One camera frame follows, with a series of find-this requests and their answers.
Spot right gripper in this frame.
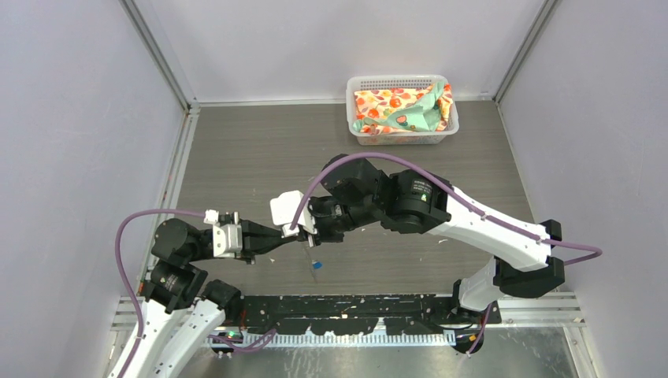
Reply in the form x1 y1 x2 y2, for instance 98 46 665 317
294 196 379 247

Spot large metal keyring disc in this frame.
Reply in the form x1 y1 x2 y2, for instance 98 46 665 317
302 243 318 284

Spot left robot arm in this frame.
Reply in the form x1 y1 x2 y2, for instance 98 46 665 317
109 209 300 377

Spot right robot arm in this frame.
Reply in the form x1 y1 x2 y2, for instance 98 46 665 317
298 153 566 324

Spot floral patterned cloth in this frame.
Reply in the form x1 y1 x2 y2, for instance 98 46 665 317
352 81 454 135

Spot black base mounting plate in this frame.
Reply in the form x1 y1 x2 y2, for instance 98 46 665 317
223 294 486 335

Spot white plastic basket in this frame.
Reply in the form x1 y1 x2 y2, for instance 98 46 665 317
346 75 459 146

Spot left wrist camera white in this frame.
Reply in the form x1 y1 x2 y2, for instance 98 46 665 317
203 209 243 258

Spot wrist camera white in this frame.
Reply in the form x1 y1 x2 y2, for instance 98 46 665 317
203 209 243 258
269 191 317 238

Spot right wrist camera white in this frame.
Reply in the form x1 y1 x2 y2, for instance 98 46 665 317
269 191 317 238

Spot aluminium frame rail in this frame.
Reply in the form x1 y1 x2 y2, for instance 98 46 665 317
110 291 588 350

